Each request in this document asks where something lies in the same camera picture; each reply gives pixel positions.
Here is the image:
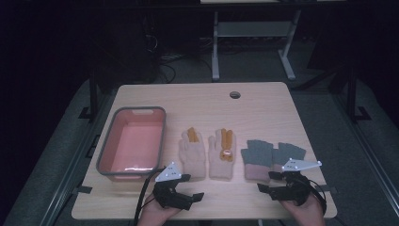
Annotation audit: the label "beige glove with orange fingers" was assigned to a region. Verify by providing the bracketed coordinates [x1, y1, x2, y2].
[178, 126, 207, 182]

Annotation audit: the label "person's right hand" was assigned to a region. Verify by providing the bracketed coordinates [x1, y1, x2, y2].
[280, 194, 327, 226]

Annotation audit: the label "black floor cables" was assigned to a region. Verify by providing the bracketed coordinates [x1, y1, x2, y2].
[142, 29, 215, 84]

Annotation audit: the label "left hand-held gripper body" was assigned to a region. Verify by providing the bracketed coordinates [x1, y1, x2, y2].
[152, 162, 193, 211]

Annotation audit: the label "pink basket with grey rim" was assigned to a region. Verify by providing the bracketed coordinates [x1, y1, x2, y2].
[96, 105, 168, 183]

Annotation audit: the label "person's left hand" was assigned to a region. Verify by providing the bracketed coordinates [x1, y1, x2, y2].
[136, 192, 183, 226]

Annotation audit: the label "white metal desk frame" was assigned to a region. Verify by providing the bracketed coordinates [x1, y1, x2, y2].
[211, 8, 303, 83]

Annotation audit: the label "beige glove with bear face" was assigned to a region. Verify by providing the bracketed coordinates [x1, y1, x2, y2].
[207, 127, 237, 182]

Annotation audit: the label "black metal post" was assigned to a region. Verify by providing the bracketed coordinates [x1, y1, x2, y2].
[345, 65, 358, 123]
[88, 67, 99, 121]

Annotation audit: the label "grey and pink fingerless glove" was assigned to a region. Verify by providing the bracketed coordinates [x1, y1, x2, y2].
[240, 139, 275, 183]
[271, 141, 307, 177]

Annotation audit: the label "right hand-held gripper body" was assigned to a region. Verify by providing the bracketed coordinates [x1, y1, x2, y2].
[272, 158, 323, 207]

